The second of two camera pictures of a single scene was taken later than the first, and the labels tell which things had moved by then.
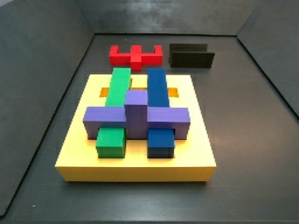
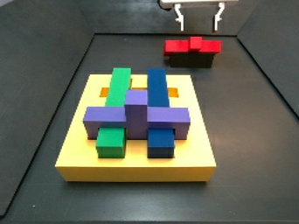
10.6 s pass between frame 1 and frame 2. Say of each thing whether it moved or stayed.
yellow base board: stayed
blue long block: stayed
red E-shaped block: moved
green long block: stayed
